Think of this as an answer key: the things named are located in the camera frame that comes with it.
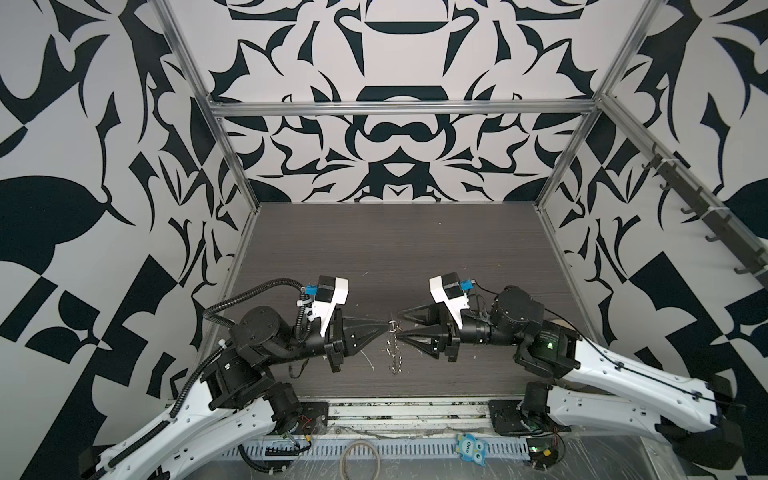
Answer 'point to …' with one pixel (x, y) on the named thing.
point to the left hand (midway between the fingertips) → (389, 322)
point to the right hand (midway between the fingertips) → (403, 328)
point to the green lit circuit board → (543, 452)
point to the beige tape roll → (343, 456)
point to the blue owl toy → (471, 448)
